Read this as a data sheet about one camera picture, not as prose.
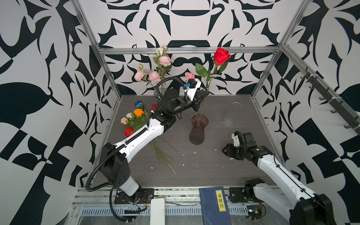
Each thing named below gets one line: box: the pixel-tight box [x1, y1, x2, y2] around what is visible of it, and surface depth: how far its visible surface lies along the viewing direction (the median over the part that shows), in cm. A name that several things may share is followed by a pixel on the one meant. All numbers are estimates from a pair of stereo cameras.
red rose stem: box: [195, 47, 232, 125], surface depth 51 cm
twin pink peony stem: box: [134, 63, 161, 90], surface depth 87 cm
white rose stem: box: [156, 46, 165, 58], surface depth 89 cm
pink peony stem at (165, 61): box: [158, 45, 173, 96], surface depth 87 cm
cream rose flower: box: [120, 116, 129, 125], surface depth 102 cm
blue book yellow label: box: [199, 186, 233, 225], surface depth 72 cm
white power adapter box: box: [150, 197, 165, 225], surface depth 67 cm
